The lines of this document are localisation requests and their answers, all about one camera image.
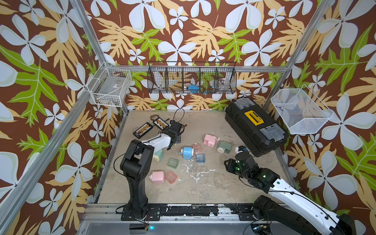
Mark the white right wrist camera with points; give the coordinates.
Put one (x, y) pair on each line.
(241, 149)

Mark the black yellow-latch toolbox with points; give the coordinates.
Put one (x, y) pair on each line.
(255, 127)

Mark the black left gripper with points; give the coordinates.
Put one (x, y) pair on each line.
(178, 138)

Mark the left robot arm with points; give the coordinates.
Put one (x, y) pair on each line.
(136, 164)

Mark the clear blue tray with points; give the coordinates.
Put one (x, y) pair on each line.
(200, 158)

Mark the green pencil sharpener right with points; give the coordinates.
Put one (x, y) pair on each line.
(224, 147)

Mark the black charging board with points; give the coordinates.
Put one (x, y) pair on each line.
(143, 130)
(161, 124)

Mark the white wire basket left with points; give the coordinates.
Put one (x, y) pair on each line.
(109, 86)

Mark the blue pencil sharpener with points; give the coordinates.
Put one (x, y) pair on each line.
(187, 153)

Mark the black charging board left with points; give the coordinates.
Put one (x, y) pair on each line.
(143, 130)

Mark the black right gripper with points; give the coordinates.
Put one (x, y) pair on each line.
(229, 164)

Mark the green pencil sharpener left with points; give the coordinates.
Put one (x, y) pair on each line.
(158, 156)

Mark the pink pencil sharpener right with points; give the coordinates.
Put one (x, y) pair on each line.
(210, 140)

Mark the clear green tray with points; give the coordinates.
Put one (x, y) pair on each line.
(173, 163)

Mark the clear red tray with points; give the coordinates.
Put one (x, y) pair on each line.
(171, 177)

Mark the pink pencil sharpener left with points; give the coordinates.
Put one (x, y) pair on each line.
(157, 177)

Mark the black wire basket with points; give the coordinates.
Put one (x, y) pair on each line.
(181, 77)

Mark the white mesh basket right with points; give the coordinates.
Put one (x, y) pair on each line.
(301, 110)

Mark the aluminium frame post right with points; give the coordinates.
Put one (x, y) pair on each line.
(308, 32)

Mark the green pencil sharpener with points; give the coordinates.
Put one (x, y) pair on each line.
(224, 147)
(158, 156)

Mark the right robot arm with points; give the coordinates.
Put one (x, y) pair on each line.
(283, 203)

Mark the aluminium frame post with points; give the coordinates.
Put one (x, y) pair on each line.
(308, 32)
(93, 40)

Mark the black charging board right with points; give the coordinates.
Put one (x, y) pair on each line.
(161, 124)

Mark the aluminium frame post left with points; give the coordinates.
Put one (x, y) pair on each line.
(93, 40)

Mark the pink pencil sharpener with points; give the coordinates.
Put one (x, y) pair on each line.
(210, 140)
(157, 177)

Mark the clear pink tray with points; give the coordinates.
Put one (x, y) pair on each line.
(197, 148)

